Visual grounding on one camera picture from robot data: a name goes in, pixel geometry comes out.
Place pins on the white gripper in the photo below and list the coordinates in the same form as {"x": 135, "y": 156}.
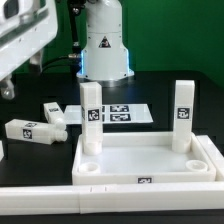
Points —
{"x": 26, "y": 26}

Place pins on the white marker sheet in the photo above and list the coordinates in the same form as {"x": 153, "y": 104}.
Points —
{"x": 113, "y": 114}

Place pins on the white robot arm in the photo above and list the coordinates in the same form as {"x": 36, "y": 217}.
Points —
{"x": 98, "y": 49}

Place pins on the white desk top tray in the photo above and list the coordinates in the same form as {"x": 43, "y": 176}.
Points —
{"x": 142, "y": 157}

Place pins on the white right fence bar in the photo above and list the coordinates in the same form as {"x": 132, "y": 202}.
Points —
{"x": 214, "y": 154}

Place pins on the white fence bar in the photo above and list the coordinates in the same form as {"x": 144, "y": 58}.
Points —
{"x": 214, "y": 154}
{"x": 111, "y": 198}

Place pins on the white front fence bar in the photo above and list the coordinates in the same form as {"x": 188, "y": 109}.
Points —
{"x": 111, "y": 198}

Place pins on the white block left edge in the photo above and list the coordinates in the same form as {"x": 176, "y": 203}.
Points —
{"x": 1, "y": 151}

